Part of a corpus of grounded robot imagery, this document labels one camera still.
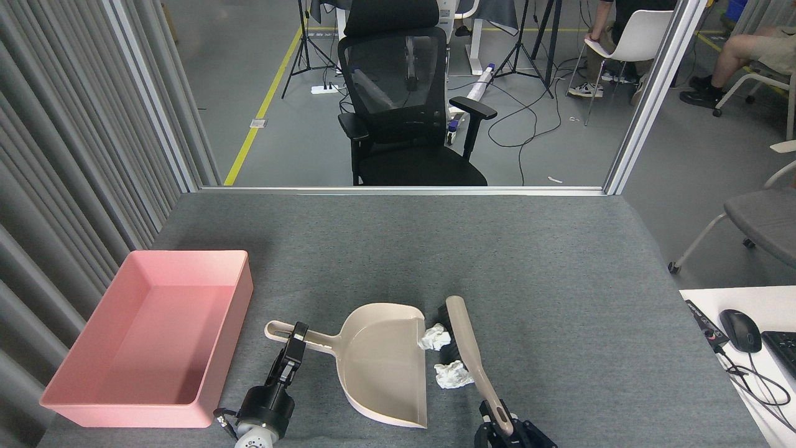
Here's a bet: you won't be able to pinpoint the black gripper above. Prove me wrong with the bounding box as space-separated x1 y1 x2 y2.
239 322 310 436

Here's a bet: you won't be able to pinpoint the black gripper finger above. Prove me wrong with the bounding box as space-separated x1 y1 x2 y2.
510 419 558 448
474 401 508 448

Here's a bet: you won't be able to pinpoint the white paper wad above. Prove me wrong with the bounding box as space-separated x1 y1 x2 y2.
418 324 451 351
433 361 474 390

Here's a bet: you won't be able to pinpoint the beige plastic dustpan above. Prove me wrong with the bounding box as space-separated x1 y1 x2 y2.
264 303 428 429

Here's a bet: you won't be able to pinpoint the beige brush black bristles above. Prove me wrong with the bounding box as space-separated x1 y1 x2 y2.
435 296 514 436

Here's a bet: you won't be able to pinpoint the pink plastic bin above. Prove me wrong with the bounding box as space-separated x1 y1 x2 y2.
39 250 254 429

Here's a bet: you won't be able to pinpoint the white desk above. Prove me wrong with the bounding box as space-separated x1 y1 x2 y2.
679 286 796 448

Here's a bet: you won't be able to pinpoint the black remote red button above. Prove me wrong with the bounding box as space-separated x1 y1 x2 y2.
685 300 730 347

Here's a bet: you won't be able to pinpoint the black computer mouse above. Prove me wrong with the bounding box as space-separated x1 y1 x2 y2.
720 309 762 353

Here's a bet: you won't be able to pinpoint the black keyboard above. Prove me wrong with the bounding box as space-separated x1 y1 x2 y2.
761 331 796 377

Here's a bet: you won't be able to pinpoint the black mesh office chair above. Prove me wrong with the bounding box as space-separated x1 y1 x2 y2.
338 0 498 186

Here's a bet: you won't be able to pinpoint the grey curtain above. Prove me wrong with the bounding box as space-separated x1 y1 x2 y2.
0 0 221 448

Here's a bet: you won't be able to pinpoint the grey padded office chair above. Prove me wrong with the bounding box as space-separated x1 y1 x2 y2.
669 140 796 274

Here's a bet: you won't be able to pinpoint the black tripod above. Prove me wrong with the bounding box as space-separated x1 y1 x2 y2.
494 0 563 99
281 0 340 99

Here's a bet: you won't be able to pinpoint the white tube purple end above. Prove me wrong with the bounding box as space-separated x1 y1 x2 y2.
466 62 496 101

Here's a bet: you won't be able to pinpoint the white stand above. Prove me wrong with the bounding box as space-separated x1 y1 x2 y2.
435 0 498 77

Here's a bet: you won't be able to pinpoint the seated person white shoes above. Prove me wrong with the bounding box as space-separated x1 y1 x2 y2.
567 0 678 106

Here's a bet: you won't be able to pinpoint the white plastic chair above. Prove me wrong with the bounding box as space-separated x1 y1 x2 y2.
567 9 675 126

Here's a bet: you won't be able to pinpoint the seated person bare legs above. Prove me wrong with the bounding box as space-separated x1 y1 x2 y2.
679 25 796 110

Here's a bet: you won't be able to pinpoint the silver table rail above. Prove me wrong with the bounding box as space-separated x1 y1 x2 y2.
199 185 607 197

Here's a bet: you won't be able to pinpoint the black desk cable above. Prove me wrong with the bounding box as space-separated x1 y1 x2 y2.
715 345 796 433

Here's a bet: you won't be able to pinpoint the silver frame post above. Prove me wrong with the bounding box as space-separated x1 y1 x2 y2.
103 0 203 194
603 0 710 195

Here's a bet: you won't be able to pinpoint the black floor cable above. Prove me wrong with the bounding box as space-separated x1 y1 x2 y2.
448 75 582 186

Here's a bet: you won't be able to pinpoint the white frame wheeled chair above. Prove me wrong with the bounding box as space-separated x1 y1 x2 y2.
713 59 796 142

